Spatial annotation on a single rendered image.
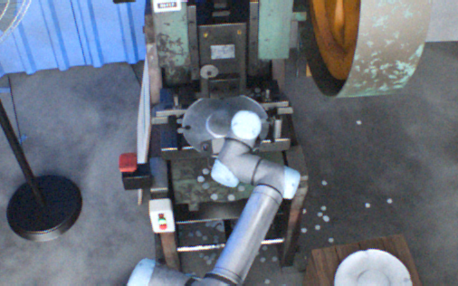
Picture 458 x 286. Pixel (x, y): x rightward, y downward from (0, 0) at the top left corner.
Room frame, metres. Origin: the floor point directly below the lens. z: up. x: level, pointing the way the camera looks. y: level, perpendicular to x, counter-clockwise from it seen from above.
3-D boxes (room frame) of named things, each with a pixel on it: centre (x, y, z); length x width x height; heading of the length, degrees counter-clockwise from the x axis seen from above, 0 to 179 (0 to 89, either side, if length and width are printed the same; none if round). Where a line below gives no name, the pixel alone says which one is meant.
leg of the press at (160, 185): (1.48, 0.29, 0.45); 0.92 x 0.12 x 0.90; 5
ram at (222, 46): (1.33, 0.01, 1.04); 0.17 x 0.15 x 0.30; 5
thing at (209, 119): (1.24, 0.00, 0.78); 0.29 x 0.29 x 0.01
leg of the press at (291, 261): (1.53, -0.24, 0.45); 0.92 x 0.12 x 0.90; 5
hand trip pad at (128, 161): (1.11, 0.32, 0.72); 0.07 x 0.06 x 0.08; 5
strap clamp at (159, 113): (1.35, 0.18, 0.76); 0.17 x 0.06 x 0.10; 95
